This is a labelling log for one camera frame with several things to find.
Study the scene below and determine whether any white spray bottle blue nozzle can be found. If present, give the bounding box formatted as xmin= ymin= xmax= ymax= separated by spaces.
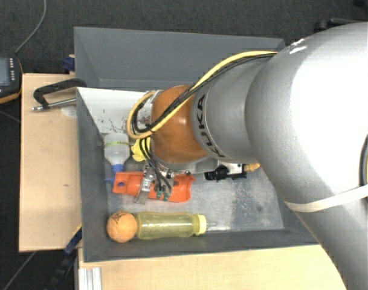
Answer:
xmin=103 ymin=132 xmax=132 ymax=183

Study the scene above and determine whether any orange ball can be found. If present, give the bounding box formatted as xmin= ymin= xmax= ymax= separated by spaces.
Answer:
xmin=106 ymin=210 xmax=138 ymax=243

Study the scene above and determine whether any pale brown cardboard board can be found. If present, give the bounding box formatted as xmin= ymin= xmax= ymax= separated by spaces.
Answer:
xmin=18 ymin=72 xmax=83 ymax=253

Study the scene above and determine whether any orange plastic holder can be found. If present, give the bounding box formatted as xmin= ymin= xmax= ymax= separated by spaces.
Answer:
xmin=111 ymin=171 xmax=196 ymax=204

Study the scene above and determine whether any yellow clear plastic bottle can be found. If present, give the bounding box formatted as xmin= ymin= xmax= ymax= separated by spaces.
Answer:
xmin=135 ymin=211 xmax=208 ymax=240

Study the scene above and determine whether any grey metal bin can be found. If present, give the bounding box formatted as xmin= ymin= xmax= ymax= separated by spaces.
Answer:
xmin=73 ymin=26 xmax=321 ymax=263

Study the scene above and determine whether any black cylinder on white bracket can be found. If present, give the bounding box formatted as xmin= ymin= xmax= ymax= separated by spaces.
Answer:
xmin=204 ymin=160 xmax=260 ymax=182

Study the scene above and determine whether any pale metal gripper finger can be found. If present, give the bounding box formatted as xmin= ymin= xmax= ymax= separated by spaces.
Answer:
xmin=134 ymin=177 xmax=147 ymax=204
xmin=140 ymin=178 xmax=152 ymax=205

